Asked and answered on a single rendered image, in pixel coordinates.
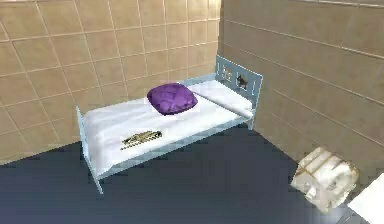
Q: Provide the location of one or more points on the light blue bed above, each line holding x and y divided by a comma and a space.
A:
186, 123

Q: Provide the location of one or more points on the purple pillow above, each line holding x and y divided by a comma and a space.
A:
172, 99

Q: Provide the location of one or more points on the white pillow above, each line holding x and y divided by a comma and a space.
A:
224, 97

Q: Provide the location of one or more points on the black and yellow flat object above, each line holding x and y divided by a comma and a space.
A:
141, 138

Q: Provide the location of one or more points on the white box with tan stripes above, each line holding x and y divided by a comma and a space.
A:
325, 178

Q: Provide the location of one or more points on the white furniture corner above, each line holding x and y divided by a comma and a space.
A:
369, 203

